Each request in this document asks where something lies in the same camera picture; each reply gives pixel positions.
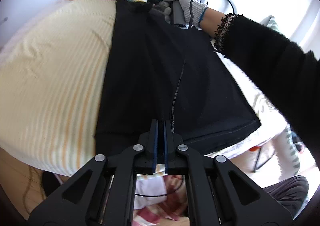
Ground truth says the black garment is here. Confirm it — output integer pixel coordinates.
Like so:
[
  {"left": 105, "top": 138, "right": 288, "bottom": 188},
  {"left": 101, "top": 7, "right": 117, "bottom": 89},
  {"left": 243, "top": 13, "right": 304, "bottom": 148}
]
[{"left": 94, "top": 0, "right": 261, "bottom": 156}]

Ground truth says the black sleeved right forearm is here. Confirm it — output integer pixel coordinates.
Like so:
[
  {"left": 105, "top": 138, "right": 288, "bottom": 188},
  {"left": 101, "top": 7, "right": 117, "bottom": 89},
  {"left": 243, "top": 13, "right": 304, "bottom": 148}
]
[{"left": 200, "top": 8, "right": 319, "bottom": 162}]

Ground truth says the grey gloved right hand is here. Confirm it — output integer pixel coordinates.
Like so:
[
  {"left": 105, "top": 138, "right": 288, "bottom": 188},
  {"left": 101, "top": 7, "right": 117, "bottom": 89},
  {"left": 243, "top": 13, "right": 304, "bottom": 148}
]
[{"left": 164, "top": 0, "right": 207, "bottom": 28}]

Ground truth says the pink white checked cloth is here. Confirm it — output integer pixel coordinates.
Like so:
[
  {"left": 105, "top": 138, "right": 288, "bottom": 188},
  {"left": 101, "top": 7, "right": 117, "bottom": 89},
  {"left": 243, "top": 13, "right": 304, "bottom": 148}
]
[{"left": 132, "top": 175, "right": 187, "bottom": 225}]

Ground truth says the striped yellow blanket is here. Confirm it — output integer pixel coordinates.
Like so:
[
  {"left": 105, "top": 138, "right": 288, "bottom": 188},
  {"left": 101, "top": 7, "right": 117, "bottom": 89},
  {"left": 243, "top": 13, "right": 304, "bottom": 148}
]
[{"left": 1, "top": 0, "right": 116, "bottom": 176}]

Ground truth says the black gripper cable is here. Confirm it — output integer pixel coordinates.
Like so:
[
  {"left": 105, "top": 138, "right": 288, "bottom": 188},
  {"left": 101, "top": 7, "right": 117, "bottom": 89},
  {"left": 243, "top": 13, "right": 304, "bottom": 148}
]
[{"left": 171, "top": 0, "right": 196, "bottom": 134}]

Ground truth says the white ring light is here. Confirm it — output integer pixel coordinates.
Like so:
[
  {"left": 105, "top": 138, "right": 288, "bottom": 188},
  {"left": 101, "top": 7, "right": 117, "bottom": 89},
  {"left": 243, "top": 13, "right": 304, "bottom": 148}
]
[{"left": 197, "top": 0, "right": 237, "bottom": 14}]

